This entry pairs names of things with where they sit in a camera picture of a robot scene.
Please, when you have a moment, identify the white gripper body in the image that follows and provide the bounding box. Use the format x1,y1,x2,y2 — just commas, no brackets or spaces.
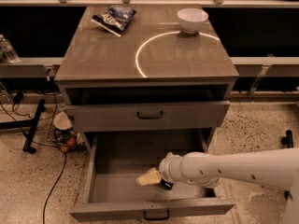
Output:
159,155,183,183

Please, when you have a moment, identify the dark blue rxbar wrapper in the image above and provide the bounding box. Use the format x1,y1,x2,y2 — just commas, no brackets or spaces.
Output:
160,179,173,190

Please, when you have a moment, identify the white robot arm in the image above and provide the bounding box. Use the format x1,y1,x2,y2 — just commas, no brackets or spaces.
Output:
136,148,299,224

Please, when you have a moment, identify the open grey lower drawer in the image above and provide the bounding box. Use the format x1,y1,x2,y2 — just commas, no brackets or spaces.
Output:
70,129,235,222

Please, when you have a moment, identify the grey upper drawer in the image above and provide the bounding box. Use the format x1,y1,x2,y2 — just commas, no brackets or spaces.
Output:
65,101,230,133

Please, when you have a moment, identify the grey drawer cabinet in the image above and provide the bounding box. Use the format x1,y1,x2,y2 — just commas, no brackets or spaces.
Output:
55,5,238,147

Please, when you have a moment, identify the black stand leg right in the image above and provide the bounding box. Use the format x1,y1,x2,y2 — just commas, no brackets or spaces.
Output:
281,130,293,148

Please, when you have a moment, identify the black stand leg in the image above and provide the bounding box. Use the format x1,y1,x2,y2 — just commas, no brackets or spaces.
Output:
281,130,293,148
0,99,46,154

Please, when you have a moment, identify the black stand leg left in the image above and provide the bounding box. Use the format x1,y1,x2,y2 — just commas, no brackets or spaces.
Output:
0,99,46,154

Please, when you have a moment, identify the white bowl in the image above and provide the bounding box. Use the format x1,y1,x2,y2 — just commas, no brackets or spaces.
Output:
178,8,208,34

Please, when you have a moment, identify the blue chip bag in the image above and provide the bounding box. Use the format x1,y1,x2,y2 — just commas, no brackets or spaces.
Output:
92,5,136,37

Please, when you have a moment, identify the black power adapter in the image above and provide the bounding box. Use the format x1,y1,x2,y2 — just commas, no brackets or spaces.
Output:
13,91,23,104

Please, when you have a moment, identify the clear water bottle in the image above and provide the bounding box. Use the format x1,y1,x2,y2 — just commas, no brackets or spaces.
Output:
0,35,21,63

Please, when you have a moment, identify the wire basket with items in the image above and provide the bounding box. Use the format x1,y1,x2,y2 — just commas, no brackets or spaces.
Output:
47,108,86,153

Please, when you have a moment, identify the black floor cable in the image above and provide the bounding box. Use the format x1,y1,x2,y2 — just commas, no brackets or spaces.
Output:
0,91,68,224

